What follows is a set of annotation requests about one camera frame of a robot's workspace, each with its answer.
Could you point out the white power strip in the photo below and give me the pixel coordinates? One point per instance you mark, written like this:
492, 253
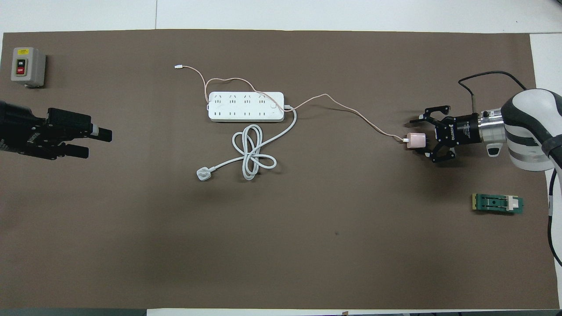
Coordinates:
246, 107

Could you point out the grey on-off switch box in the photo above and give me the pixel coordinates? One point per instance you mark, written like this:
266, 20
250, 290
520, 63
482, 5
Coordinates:
33, 70

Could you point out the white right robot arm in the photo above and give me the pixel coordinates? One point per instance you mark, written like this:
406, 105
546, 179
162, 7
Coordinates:
527, 131

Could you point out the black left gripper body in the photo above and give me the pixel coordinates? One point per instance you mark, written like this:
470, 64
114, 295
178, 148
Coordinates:
35, 136

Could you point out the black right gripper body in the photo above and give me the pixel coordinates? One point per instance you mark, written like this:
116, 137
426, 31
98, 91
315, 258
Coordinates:
463, 129

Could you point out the brown table mat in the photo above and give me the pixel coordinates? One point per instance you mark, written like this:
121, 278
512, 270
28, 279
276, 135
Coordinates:
307, 263

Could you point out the pink usb charger block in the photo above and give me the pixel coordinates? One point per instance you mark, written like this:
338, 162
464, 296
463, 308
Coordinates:
416, 140

